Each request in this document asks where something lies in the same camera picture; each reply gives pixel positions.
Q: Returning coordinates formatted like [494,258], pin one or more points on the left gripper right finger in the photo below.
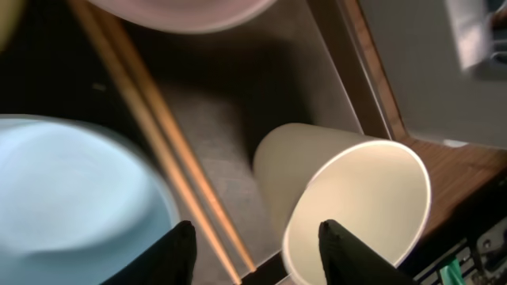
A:
[346,260]

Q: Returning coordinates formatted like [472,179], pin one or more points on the wooden chopstick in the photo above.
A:
[143,117]
[138,70]

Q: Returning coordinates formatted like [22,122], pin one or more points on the right wooden chopstick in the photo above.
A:
[138,70]

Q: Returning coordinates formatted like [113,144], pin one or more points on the grey plastic dishwasher rack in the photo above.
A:
[446,65]

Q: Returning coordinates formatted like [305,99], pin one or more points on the white paper cup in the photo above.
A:
[379,190]

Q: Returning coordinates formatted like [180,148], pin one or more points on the left wooden chopstick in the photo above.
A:
[143,117]

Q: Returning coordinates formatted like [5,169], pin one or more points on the light blue bowl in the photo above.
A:
[78,202]

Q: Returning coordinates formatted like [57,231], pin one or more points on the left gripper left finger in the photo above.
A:
[169,261]

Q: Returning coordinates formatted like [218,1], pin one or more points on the dark brown serving tray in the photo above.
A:
[298,62]

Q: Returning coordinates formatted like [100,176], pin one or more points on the pink round bowl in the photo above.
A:
[186,16]

